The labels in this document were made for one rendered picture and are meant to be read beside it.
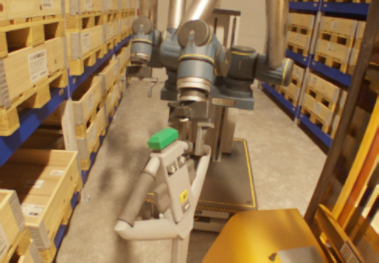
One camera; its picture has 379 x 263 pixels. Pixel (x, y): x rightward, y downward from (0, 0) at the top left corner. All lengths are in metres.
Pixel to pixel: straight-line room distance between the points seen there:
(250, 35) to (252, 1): 0.79
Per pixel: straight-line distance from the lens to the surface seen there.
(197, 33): 0.79
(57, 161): 2.28
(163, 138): 0.62
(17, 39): 1.50
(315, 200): 1.23
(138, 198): 0.59
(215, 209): 2.05
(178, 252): 0.84
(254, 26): 6.31
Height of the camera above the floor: 1.72
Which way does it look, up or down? 24 degrees down
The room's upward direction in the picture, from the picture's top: 5 degrees clockwise
